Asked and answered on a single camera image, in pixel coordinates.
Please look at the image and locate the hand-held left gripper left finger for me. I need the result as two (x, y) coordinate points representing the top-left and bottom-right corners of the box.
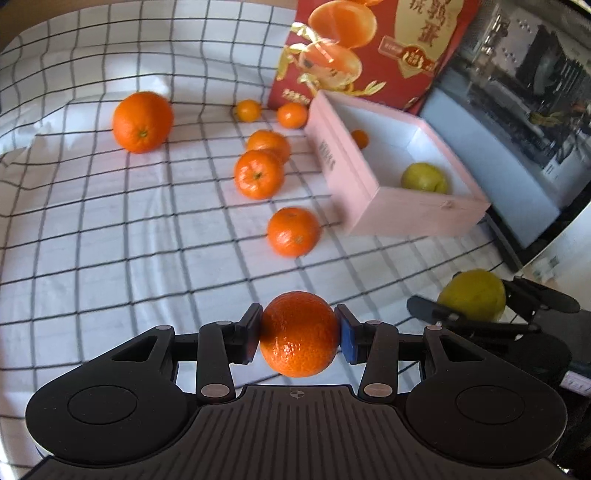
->
(104, 303), (264, 403)

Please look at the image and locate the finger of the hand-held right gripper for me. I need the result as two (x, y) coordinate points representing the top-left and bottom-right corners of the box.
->
(406, 296), (542, 337)
(503, 277), (581, 321)

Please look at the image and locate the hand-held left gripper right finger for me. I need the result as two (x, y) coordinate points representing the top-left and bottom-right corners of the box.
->
(336, 304), (495, 401)

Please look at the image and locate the yellow green citrus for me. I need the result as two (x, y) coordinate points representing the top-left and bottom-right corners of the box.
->
(438, 270), (507, 322)

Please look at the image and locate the pink cardboard box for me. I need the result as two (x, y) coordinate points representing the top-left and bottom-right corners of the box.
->
(305, 90), (491, 237)

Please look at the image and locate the pale green lemon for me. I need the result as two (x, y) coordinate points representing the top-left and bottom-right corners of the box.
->
(400, 162), (450, 195)

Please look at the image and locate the small orange mandarin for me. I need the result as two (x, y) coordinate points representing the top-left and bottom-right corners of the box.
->
(277, 102), (308, 129)
(236, 99), (262, 123)

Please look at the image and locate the white black checked cloth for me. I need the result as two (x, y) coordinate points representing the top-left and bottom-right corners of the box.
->
(0, 0), (568, 480)

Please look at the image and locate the black computer case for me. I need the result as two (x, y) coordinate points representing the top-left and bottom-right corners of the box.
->
(418, 0), (591, 273)

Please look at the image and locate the large orange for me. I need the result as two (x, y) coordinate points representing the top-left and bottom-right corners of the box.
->
(112, 91), (175, 154)

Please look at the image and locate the red printed snack bag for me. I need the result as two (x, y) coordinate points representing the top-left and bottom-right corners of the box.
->
(268, 0), (483, 116)

